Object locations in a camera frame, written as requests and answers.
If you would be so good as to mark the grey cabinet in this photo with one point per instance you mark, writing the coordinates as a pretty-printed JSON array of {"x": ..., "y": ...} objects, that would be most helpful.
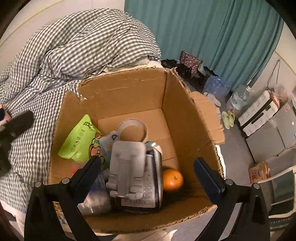
[{"x": 277, "y": 134}]

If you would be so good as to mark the green slipper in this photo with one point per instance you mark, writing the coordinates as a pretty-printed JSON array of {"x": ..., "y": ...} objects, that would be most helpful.
[
  {"x": 225, "y": 120},
  {"x": 232, "y": 117}
]

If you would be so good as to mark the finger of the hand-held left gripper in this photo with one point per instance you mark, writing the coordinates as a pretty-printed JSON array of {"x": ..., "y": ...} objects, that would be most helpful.
[{"x": 22, "y": 121}]

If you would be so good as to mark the clear water bottle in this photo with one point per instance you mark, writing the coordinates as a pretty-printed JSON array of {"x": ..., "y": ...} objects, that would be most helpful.
[{"x": 97, "y": 199}]

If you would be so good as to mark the beige tape roll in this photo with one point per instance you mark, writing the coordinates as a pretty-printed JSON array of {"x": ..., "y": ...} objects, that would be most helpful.
[{"x": 131, "y": 121}]

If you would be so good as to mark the large water jug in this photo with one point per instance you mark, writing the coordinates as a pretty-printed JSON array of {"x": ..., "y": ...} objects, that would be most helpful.
[{"x": 239, "y": 97}]

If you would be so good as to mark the white cloth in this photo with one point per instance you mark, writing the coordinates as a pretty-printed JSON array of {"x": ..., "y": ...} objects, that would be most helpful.
[{"x": 161, "y": 235}]

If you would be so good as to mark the pack of water bottles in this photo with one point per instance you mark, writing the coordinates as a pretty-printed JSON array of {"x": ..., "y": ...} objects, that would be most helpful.
[{"x": 217, "y": 85}]

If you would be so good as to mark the grey checked duvet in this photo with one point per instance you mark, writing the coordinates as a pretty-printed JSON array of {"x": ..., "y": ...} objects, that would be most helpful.
[{"x": 81, "y": 41}]

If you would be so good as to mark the clear snack bag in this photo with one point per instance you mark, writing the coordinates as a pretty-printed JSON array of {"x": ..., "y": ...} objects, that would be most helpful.
[{"x": 277, "y": 96}]

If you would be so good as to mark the tissue paper pack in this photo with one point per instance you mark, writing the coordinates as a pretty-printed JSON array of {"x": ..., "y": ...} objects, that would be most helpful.
[{"x": 150, "y": 190}]

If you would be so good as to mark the teal curtain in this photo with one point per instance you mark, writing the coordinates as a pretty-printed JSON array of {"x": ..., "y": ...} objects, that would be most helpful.
[{"x": 196, "y": 27}]

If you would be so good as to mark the patterned bag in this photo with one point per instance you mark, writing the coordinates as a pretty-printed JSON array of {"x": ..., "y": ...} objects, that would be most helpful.
[{"x": 190, "y": 60}]

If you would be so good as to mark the orange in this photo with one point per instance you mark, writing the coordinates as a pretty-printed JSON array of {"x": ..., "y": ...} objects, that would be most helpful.
[{"x": 172, "y": 180}]

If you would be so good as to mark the white slipper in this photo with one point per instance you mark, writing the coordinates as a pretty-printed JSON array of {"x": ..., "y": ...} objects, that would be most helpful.
[{"x": 212, "y": 99}]

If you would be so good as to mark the green wet wipes pack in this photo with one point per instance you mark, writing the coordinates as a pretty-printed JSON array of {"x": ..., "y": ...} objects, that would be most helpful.
[{"x": 78, "y": 139}]

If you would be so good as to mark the dark clothes pile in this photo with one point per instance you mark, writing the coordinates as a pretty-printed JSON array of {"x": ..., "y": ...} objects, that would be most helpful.
[{"x": 185, "y": 71}]

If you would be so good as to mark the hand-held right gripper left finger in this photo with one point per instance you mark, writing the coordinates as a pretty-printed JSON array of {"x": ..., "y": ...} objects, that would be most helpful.
[{"x": 90, "y": 176}]

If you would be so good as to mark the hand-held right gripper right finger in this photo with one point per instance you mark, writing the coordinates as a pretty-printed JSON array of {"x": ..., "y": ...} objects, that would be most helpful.
[{"x": 208, "y": 183}]

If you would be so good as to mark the white chair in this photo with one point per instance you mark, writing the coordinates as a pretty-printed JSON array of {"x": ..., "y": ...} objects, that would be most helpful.
[{"x": 281, "y": 174}]

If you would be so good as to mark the white phone stand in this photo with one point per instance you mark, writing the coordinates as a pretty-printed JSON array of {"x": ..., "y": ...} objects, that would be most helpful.
[{"x": 127, "y": 166}]

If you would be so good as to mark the small printed cardboard box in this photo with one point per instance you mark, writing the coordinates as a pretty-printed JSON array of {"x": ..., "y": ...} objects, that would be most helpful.
[{"x": 259, "y": 172}]

